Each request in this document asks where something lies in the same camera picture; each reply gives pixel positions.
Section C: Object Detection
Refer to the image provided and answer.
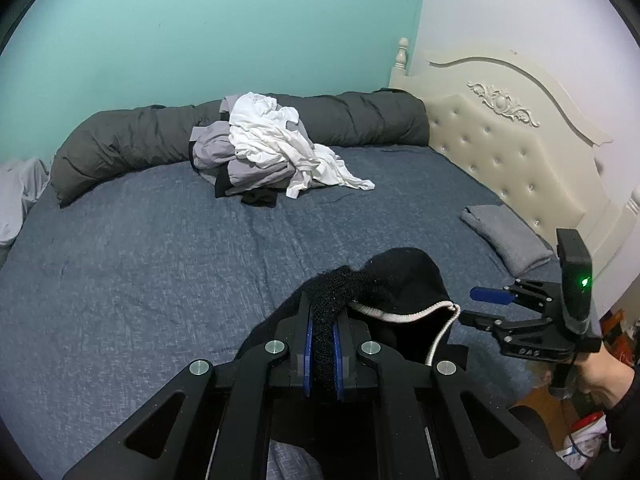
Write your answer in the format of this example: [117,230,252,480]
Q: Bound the small black crumpled garment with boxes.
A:
[215,170,278,207]

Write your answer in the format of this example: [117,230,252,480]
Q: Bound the folded grey garment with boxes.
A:
[460,205,553,277]

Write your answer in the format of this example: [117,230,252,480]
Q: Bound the light grey crumpled garment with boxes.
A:
[190,120,321,200]

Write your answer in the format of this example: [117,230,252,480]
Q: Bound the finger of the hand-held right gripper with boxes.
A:
[470,280,556,309]
[459,311,551,344]

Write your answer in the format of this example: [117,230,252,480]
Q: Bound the dark grey rolled duvet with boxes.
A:
[50,89,432,208]

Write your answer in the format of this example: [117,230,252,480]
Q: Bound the cream tufted headboard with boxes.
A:
[389,37,640,311]

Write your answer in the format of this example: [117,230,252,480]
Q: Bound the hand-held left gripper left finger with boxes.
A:
[62,292,316,480]

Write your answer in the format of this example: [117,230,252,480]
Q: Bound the white crumpled shirt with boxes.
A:
[229,92,376,192]

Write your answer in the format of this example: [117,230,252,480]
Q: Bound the person's right forearm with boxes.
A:
[585,360,640,480]

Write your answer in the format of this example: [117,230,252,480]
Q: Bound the person's right hand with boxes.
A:
[575,347,629,408]

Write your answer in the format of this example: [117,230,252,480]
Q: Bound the black sweater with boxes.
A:
[240,247,468,461]

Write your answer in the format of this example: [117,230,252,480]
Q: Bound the pale grey cloth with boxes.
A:
[0,159,51,247]

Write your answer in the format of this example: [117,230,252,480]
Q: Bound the bed with blue sheet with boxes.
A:
[0,145,566,480]

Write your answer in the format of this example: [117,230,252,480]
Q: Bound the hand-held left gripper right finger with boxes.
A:
[334,316,576,480]

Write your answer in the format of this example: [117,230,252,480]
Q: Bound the orange box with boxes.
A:
[601,310,627,356]

